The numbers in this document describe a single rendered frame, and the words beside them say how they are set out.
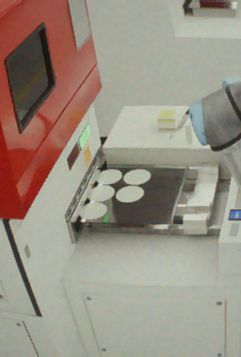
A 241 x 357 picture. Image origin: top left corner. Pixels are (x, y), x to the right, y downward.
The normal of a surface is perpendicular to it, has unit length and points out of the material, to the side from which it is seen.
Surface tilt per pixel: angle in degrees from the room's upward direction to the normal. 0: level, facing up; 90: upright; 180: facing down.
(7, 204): 90
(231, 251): 90
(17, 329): 90
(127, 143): 0
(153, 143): 0
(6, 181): 90
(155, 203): 0
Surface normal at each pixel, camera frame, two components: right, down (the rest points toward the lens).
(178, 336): -0.25, 0.56
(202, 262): -0.15, -0.83
